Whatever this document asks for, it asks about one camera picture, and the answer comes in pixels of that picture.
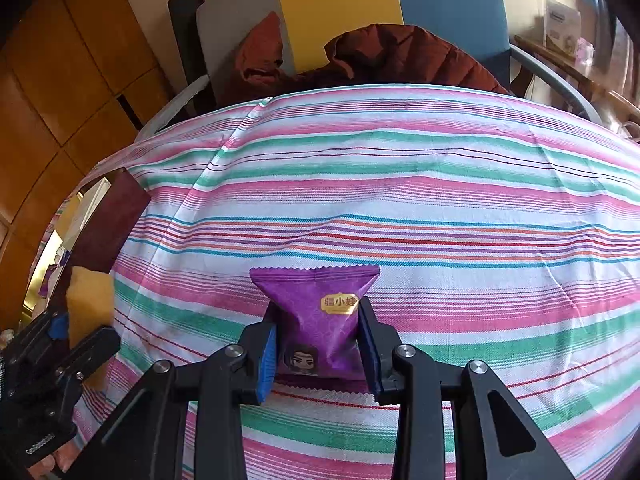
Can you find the wooden wardrobe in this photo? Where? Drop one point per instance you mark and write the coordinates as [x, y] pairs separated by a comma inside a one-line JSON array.
[[60, 85]]

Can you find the yellow sponge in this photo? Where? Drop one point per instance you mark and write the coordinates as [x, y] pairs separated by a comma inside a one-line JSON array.
[[90, 300]]

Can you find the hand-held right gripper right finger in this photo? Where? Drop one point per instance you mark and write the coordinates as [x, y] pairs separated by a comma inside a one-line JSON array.
[[370, 355]]

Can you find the white appliance box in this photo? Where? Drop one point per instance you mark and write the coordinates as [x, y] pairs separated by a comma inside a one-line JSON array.
[[560, 25]]

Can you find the purple snack packet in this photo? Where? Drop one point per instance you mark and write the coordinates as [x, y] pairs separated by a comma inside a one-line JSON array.
[[320, 330], [45, 282]]

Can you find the person's left hand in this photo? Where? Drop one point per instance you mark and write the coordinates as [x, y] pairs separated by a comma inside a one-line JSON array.
[[55, 462]]

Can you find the grey yellow blue sofa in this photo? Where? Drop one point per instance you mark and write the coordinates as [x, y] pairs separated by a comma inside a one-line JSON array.
[[340, 10]]

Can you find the rectangular gold-lined tin box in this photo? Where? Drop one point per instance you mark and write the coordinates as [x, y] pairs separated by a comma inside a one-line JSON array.
[[110, 225]]

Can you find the wooden desk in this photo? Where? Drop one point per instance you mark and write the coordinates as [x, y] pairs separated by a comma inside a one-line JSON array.
[[565, 62]]

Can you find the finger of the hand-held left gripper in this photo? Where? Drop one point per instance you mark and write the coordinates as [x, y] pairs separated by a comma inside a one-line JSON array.
[[95, 347], [60, 325]]

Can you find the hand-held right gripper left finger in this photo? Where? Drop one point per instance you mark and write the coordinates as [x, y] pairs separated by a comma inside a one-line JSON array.
[[267, 360]]

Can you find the pink green striped blanket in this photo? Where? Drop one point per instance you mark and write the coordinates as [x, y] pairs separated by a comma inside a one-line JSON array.
[[400, 185]]

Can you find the dark red padded jacket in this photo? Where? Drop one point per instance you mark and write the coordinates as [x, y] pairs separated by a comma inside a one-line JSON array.
[[400, 55]]

